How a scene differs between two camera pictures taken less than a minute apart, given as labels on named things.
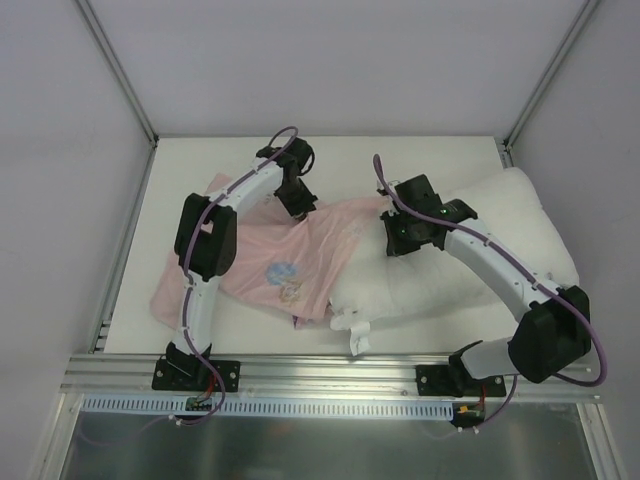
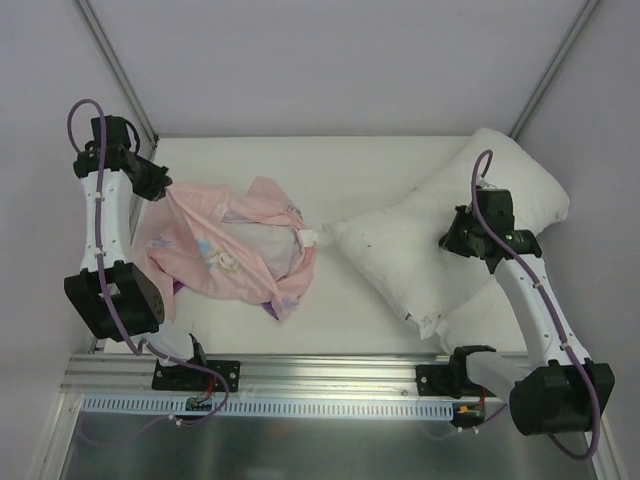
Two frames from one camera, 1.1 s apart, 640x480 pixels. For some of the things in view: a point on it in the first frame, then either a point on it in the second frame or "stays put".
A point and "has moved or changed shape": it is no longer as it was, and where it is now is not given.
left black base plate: x=174 y=374 stays put
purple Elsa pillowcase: x=297 y=321 to x=267 y=305
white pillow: x=515 y=205 has moved or changed shape
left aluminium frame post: x=117 y=70 stays put
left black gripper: x=298 y=201 to x=154 y=181
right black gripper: x=393 y=235 to x=455 y=236
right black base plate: x=445 y=380 stays put
